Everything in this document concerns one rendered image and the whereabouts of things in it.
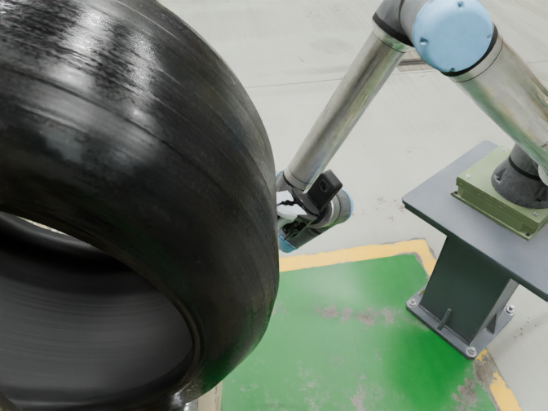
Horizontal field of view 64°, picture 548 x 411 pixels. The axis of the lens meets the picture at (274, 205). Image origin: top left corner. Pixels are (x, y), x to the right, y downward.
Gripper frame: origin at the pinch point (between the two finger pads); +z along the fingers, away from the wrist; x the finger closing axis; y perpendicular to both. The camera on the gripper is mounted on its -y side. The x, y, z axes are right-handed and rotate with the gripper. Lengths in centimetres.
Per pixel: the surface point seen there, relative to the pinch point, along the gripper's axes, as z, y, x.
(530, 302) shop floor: -139, -3, -64
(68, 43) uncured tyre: 48, -15, 4
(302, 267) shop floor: -108, 54, 5
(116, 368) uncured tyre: 22.7, 28.0, -7.0
